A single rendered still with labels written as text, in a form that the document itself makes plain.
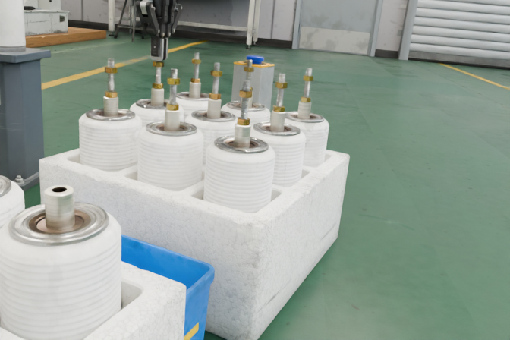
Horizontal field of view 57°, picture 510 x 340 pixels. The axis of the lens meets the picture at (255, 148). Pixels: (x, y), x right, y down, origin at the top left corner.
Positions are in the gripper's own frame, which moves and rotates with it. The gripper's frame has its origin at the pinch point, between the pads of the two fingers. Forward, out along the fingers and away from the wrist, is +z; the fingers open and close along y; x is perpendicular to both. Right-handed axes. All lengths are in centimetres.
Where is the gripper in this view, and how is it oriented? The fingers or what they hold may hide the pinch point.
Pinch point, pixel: (158, 48)
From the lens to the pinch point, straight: 85.5
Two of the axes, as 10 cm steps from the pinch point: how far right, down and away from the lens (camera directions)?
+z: -0.9, 9.5, 2.9
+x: -9.6, -1.6, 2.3
